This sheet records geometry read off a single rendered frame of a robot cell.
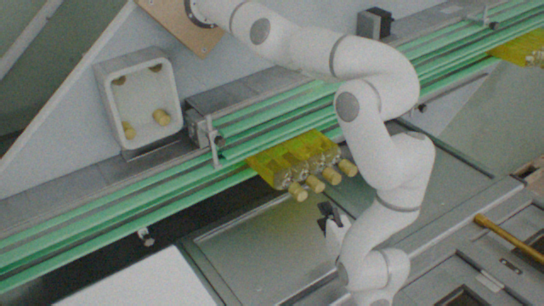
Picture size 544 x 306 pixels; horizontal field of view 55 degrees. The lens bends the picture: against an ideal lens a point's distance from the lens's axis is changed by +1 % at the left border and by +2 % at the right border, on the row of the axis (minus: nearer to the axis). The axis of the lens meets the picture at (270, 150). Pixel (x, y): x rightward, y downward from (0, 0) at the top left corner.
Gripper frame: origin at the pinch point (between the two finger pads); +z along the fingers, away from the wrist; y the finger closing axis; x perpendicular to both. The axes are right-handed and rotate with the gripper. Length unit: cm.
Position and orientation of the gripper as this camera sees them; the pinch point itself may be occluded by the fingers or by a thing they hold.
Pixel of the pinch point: (325, 215)
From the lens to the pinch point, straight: 128.6
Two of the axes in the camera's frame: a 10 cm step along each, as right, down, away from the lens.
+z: -3.0, -5.5, 7.8
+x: -9.5, 2.1, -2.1
